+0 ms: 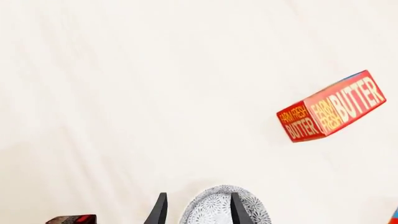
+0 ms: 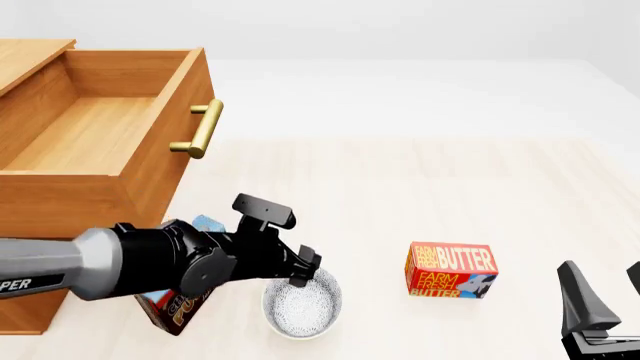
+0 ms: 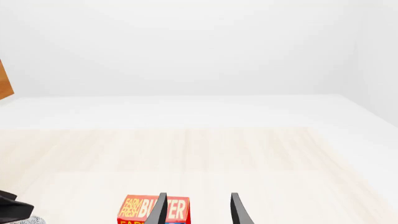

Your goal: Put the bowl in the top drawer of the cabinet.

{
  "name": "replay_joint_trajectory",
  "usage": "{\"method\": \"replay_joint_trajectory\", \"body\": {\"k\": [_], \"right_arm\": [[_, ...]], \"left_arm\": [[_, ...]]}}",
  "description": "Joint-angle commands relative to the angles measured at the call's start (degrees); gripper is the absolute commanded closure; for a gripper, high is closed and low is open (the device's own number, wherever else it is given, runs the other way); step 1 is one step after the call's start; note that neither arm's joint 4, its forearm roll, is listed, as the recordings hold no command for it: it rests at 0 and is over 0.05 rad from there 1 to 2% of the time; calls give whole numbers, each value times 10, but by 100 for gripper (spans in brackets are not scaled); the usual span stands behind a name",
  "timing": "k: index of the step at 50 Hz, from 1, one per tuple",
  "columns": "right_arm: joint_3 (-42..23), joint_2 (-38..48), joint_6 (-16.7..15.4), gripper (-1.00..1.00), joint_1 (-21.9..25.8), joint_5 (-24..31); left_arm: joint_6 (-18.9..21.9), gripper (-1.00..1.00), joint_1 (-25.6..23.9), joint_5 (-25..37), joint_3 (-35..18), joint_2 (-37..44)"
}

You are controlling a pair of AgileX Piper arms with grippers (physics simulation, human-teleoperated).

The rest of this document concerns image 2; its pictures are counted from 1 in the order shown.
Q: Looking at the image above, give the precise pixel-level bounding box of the patterned black and white bowl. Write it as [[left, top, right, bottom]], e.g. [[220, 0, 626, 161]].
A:
[[261, 266, 344, 341]]

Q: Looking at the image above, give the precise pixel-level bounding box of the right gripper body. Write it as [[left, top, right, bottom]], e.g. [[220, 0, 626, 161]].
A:
[[560, 324, 640, 360]]

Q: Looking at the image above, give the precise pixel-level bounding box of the red butter box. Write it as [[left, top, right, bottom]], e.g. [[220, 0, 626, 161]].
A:
[[404, 240, 500, 300]]

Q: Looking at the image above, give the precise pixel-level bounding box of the open wooden drawer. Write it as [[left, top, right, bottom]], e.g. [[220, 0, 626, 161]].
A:
[[0, 46, 217, 241]]

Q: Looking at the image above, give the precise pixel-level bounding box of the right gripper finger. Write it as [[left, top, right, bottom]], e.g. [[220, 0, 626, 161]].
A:
[[556, 259, 623, 339], [625, 260, 640, 296]]

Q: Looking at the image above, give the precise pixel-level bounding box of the brass drawer handle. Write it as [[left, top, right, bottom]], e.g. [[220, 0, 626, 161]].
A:
[[168, 98, 225, 160]]

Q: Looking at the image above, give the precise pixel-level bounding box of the wooden cabinet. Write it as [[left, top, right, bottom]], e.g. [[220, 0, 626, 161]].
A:
[[0, 38, 78, 336]]

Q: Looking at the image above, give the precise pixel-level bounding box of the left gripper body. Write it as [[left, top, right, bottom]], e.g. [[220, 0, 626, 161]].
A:
[[287, 244, 324, 289]]

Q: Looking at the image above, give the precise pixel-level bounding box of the chocolate pudding box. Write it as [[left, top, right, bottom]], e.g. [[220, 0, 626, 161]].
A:
[[133, 213, 227, 337]]

